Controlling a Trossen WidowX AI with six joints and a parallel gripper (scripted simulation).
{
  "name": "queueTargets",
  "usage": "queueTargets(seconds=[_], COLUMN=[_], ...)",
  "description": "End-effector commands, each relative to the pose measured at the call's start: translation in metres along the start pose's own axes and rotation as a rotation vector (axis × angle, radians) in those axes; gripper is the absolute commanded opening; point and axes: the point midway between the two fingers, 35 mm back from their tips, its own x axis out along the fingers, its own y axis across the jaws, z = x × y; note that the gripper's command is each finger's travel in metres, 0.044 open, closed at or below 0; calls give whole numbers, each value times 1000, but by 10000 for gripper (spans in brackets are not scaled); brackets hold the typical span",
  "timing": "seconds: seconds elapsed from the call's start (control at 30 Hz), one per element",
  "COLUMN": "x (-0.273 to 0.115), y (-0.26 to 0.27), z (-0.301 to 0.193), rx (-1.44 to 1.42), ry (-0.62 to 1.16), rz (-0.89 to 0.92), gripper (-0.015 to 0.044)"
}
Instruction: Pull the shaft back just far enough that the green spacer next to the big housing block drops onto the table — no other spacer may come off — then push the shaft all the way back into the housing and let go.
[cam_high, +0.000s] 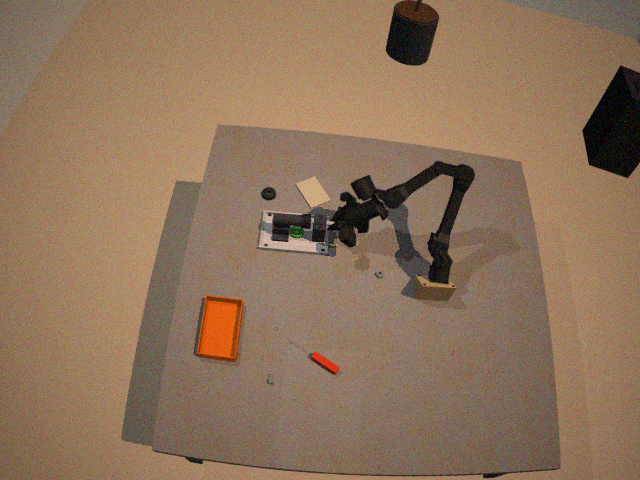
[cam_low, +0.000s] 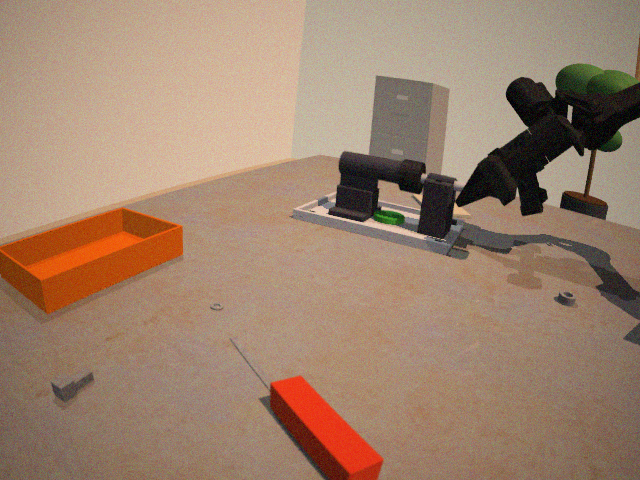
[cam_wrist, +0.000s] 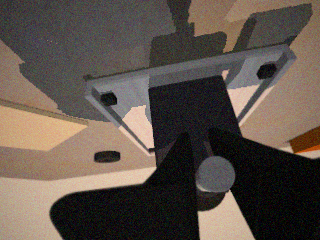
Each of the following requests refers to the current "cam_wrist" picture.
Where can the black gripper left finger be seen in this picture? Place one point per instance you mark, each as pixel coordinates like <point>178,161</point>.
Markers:
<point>163,207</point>

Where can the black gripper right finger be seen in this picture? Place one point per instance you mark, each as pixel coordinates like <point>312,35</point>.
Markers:
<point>278,192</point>

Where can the orange open-top tray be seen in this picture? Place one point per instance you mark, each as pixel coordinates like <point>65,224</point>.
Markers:
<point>307,142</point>

